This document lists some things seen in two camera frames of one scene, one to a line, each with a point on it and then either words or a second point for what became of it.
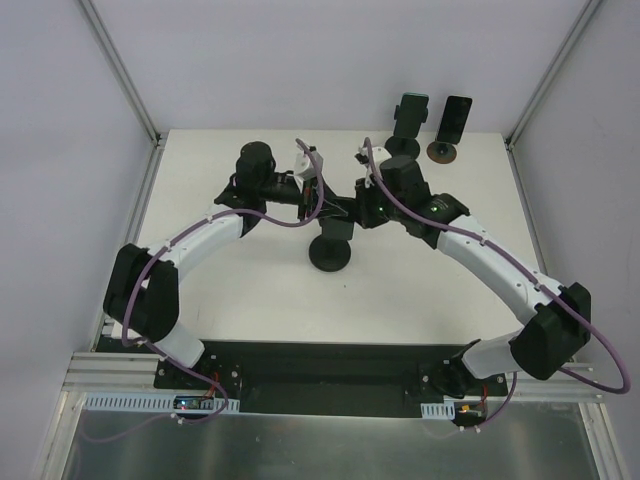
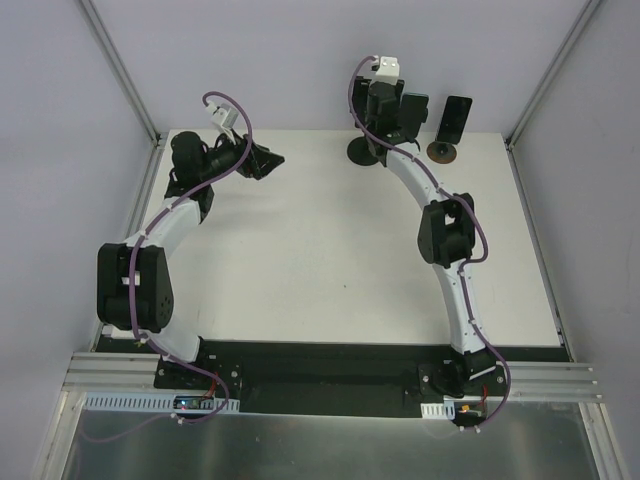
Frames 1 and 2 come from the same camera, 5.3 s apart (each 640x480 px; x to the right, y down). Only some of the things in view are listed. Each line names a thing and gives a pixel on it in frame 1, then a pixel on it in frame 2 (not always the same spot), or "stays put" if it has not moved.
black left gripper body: [308, 207] -> [251, 161]
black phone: [336, 228] -> [360, 97]
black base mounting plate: [323, 378] stays put
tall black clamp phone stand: [331, 250] -> [362, 151]
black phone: [454, 119] stays put
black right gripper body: [360, 203] -> [358, 98]
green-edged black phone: [410, 114] stays put
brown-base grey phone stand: [441, 152] stays put
